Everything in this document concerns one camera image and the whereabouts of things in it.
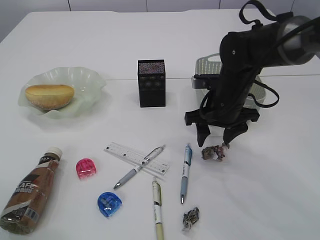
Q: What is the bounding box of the beige grip white pen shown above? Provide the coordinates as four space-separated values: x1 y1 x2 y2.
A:
152 177 164 240

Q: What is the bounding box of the brown coffee bottle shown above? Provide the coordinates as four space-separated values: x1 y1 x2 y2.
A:
0 147 63 235

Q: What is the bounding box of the paper scrap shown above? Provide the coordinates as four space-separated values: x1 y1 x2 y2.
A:
201 143 230 162
182 206 200 232

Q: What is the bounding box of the pale green plastic basket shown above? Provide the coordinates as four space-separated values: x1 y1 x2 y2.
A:
194 53 266 137

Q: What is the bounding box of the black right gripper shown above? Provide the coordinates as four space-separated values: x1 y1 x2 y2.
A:
184 31 263 148

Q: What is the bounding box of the blue white grey-grip pen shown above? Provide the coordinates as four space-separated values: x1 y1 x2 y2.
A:
180 144 193 205

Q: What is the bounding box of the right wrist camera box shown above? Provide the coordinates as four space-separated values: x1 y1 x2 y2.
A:
191 73 220 90

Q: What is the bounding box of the sugared bread bun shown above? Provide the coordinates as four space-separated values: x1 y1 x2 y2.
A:
25 84 75 111

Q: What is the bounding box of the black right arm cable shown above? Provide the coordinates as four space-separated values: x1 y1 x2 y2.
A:
238 0 320 108

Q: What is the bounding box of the blue pencil sharpener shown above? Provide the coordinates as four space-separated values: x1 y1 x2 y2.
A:
97 192 123 218

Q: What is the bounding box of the clear plastic ruler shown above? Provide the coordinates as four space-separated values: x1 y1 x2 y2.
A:
104 142 170 177

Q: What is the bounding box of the black mesh pen holder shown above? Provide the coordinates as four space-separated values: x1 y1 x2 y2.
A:
137 59 166 108

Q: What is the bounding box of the pale green wavy glass plate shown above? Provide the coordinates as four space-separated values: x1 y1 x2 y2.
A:
18 67 106 119

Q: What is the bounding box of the pink pencil sharpener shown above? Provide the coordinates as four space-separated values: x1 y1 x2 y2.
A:
75 158 97 180

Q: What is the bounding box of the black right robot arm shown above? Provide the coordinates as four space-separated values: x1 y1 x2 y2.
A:
184 16 320 146

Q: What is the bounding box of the grey grip silver pen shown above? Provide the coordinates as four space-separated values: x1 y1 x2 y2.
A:
113 145 166 190

